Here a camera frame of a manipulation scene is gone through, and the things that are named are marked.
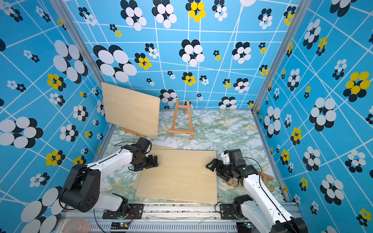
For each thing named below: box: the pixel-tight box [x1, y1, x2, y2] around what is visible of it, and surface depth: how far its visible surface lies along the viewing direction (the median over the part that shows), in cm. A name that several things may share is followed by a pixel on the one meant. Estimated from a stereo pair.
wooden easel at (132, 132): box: [120, 127, 146, 138], surface depth 101 cm
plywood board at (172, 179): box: [135, 144, 192, 201], surface depth 84 cm
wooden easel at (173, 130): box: [168, 99, 196, 137], surface depth 103 cm
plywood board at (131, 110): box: [101, 82, 161, 140], surface depth 94 cm
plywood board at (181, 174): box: [135, 149, 218, 204], surface depth 83 cm
